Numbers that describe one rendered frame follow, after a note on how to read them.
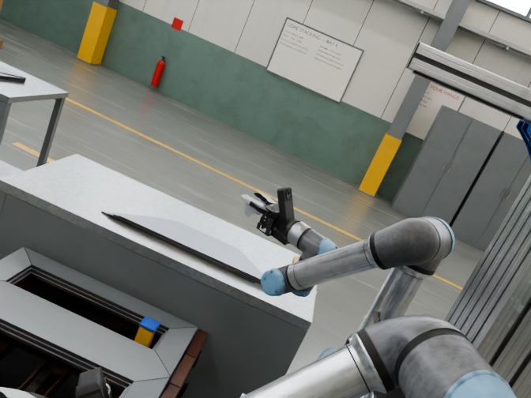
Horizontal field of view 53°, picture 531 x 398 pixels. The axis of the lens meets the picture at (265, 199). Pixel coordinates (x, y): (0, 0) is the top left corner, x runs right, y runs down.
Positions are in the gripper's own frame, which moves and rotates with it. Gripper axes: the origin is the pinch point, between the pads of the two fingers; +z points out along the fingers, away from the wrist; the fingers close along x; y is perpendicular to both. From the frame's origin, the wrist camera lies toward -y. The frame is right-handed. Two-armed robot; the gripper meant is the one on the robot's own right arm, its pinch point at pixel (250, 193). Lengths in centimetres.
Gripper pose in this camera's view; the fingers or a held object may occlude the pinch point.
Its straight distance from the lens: 171.9
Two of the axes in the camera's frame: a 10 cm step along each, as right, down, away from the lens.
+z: -7.1, -4.8, 5.2
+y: -3.0, 8.7, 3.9
